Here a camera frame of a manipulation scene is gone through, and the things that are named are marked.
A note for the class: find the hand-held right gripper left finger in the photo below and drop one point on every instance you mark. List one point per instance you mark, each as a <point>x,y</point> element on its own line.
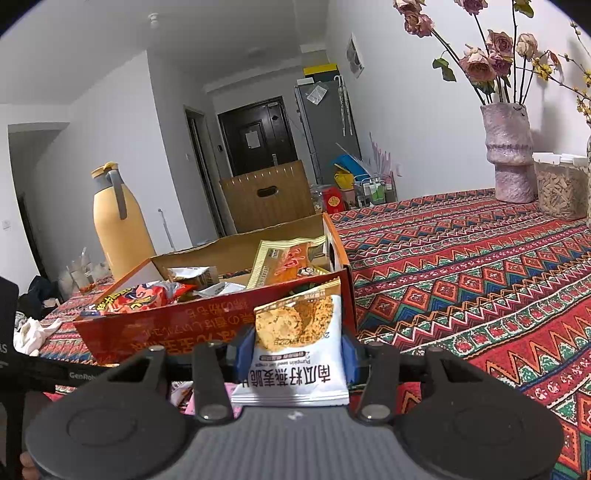
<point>244,357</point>

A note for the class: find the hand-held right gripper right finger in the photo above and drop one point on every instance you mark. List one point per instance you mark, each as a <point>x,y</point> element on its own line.
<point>351,364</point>

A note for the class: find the white cookie snack packet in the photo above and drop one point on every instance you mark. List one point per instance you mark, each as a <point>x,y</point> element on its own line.
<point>291,350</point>

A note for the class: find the orange cardboard box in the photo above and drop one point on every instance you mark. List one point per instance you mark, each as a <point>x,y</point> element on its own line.
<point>184,325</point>

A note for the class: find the pile of white cookie packets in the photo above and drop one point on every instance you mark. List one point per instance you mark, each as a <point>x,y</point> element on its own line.
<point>217,290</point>

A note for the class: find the cream striped orange snack packet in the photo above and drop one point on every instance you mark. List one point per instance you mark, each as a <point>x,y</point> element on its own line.
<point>286,263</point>

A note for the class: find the orange red chips bag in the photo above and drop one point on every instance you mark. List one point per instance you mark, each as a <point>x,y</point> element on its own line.
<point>138,297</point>

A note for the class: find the person's left hand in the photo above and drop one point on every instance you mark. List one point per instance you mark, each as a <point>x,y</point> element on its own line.
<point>28,467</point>

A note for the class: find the white cotton glove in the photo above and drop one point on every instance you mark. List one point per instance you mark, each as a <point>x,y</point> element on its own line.
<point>34,334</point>

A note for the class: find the dark clothes pile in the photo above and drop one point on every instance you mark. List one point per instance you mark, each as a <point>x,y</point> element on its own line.
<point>39,295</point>

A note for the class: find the glass cup with drink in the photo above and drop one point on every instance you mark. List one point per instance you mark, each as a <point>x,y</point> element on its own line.
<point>83,274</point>

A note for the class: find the patterned red tablecloth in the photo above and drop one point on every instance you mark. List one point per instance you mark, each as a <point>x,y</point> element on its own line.
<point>461,286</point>

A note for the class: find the yellow thermos jug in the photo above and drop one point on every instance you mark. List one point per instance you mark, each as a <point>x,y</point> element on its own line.
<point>122,230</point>

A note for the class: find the red gift box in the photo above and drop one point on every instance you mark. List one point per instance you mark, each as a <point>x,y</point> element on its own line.
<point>332,199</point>

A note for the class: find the yellow plastic container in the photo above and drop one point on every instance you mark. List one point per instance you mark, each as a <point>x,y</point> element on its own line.
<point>344,181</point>

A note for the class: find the grey interior door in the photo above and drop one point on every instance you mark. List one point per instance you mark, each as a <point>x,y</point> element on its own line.
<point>203,175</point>

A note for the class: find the blue plastic bin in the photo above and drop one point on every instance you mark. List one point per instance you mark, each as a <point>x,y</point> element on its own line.
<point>348,164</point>

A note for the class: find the black entrance door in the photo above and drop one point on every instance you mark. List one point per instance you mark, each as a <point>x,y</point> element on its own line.
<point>258,152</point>

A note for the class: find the grey refrigerator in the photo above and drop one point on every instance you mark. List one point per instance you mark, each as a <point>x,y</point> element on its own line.
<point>325,129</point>

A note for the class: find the white hanging umbrellas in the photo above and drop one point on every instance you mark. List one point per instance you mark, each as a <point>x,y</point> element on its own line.
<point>344,106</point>

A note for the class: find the pink textured vase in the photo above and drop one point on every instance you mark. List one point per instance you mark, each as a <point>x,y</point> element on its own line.
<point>510,157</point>

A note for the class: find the yellow box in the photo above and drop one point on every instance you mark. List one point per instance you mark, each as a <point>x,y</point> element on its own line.
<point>321,71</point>

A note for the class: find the floral patterned vase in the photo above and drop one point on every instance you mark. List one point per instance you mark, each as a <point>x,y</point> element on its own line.
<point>588,170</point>

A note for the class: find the dried pink roses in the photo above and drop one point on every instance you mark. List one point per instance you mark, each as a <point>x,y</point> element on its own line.
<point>480,64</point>

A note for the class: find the yellow flower branches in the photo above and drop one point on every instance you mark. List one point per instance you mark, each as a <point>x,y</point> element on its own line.
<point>582,104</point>

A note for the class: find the ceiling light fixture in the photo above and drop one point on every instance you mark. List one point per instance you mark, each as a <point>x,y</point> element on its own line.
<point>153,21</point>

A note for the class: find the wall poster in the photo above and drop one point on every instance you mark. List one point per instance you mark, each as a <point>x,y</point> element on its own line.
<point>355,55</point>

